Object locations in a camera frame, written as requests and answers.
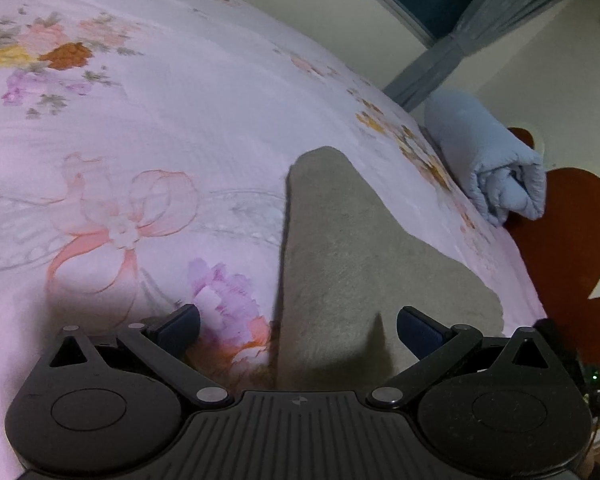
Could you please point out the red heart-shaped headboard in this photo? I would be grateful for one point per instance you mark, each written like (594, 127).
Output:
(561, 252)

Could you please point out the pink floral bed sheet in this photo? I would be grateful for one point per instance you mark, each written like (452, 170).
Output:
(144, 152)

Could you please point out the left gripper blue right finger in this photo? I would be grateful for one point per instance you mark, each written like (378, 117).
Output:
(438, 350)

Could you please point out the light blue folded quilt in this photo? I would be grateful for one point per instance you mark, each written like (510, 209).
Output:
(497, 172)

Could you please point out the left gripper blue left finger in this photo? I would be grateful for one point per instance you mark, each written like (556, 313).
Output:
(161, 345)

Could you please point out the grey right curtain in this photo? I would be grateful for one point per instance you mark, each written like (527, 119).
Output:
(481, 24)

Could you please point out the grey pants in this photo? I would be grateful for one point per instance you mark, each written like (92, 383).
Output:
(349, 267)

